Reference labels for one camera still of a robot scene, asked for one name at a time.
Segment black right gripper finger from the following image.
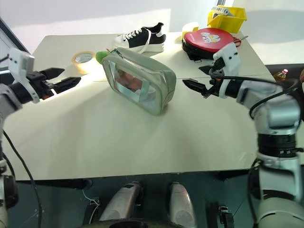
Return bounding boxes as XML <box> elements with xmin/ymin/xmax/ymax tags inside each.
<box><xmin>199</xmin><ymin>64</ymin><xmax>215</xmax><ymax>75</ymax></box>
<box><xmin>182</xmin><ymin>78</ymin><xmax>209</xmax><ymax>95</ymax></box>

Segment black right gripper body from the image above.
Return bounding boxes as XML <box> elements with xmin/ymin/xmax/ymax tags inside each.
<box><xmin>201</xmin><ymin>57</ymin><xmax>226</xmax><ymax>99</ymax></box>

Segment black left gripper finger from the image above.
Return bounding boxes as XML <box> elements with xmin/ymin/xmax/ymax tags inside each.
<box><xmin>53</xmin><ymin>76</ymin><xmax>82</xmax><ymax>93</ymax></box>
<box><xmin>40</xmin><ymin>67</ymin><xmax>66</xmax><ymax>80</ymax></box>

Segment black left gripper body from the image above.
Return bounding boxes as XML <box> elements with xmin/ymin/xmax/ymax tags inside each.
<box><xmin>26</xmin><ymin>70</ymin><xmax>58</xmax><ymax>100</ymax></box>

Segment red round zip case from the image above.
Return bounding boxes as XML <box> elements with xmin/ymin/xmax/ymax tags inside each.
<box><xmin>181</xmin><ymin>28</ymin><xmax>238</xmax><ymax>63</ymax></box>

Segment green transparent toiletry bag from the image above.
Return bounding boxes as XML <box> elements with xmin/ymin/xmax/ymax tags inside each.
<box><xmin>101</xmin><ymin>47</ymin><xmax>177</xmax><ymax>117</ymax></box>

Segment beige tape roll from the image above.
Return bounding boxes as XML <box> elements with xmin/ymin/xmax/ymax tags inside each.
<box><xmin>72</xmin><ymin>50</ymin><xmax>97</xmax><ymax>75</ymax></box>

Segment green round object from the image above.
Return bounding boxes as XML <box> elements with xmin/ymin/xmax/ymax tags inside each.
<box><xmin>95</xmin><ymin>50</ymin><xmax>109</xmax><ymax>65</ymax></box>

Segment yellow plastic bin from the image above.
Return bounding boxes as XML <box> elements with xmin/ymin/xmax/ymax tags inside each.
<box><xmin>207</xmin><ymin>5</ymin><xmax>248</xmax><ymax>34</ymax></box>

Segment white device in bin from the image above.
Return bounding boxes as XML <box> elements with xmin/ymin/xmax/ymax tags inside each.
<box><xmin>212</xmin><ymin>6</ymin><xmax>231</xmax><ymax>18</ymax></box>

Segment yellow oil bottle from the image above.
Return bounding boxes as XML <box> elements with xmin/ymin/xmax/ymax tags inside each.
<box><xmin>273</xmin><ymin>68</ymin><xmax>289</xmax><ymax>83</ymax></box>

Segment black and white sneaker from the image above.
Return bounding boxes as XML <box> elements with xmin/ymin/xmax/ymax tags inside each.
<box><xmin>113</xmin><ymin>22</ymin><xmax>167</xmax><ymax>54</ymax></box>

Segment silver right robot leg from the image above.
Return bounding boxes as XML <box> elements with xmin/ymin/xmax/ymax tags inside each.
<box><xmin>168</xmin><ymin>181</ymin><xmax>197</xmax><ymax>228</ymax></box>

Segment silver robot leg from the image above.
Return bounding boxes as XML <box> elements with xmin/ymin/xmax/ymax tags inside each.
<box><xmin>168</xmin><ymin>181</ymin><xmax>197</xmax><ymax>228</ymax></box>
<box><xmin>98</xmin><ymin>181</ymin><xmax>143</xmax><ymax>223</ymax></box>

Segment silver left robot leg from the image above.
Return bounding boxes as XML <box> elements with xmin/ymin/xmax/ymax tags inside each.
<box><xmin>98</xmin><ymin>181</ymin><xmax>143</xmax><ymax>223</ymax></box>

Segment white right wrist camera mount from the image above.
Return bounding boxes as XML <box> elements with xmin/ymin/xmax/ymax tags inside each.
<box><xmin>213</xmin><ymin>44</ymin><xmax>242</xmax><ymax>98</ymax></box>

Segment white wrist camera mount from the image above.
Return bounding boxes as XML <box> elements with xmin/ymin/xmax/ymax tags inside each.
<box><xmin>9</xmin><ymin>48</ymin><xmax>40</xmax><ymax>104</ymax></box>
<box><xmin>213</xmin><ymin>44</ymin><xmax>242</xmax><ymax>98</ymax></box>

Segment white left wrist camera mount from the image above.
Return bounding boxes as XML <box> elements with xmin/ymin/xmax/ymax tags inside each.
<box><xmin>9</xmin><ymin>48</ymin><xmax>40</xmax><ymax>104</ymax></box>

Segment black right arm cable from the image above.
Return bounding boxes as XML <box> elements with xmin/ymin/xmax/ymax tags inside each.
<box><xmin>209</xmin><ymin>68</ymin><xmax>301</xmax><ymax>119</ymax></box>

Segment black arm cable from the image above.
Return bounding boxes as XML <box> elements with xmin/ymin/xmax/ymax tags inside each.
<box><xmin>1</xmin><ymin>130</ymin><xmax>44</xmax><ymax>228</ymax></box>
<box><xmin>209</xmin><ymin>68</ymin><xmax>301</xmax><ymax>119</ymax></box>

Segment red handled scissors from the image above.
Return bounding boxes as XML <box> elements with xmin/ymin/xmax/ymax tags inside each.
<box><xmin>231</xmin><ymin>35</ymin><xmax>249</xmax><ymax>48</ymax></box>

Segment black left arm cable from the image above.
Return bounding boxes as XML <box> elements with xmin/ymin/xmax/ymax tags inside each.
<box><xmin>1</xmin><ymin>130</ymin><xmax>44</xmax><ymax>228</ymax></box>

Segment black table frame bar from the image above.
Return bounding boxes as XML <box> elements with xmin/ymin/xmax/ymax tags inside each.
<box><xmin>16</xmin><ymin>179</ymin><xmax>93</xmax><ymax>190</ymax></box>

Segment thin white wire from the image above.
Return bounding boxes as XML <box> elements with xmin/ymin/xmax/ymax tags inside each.
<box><xmin>82</xmin><ymin>189</ymin><xmax>101</xmax><ymax>216</ymax></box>

